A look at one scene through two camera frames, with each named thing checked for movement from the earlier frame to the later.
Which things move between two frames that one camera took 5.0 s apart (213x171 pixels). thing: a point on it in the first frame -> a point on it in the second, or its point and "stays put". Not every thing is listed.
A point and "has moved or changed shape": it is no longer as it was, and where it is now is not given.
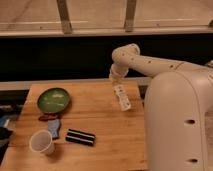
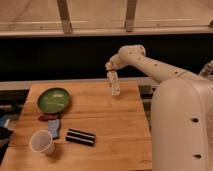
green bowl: [53, 100] stays put
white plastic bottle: [118, 90] has moved or changed shape
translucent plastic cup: [41, 141] stays put
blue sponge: [53, 126] stays put
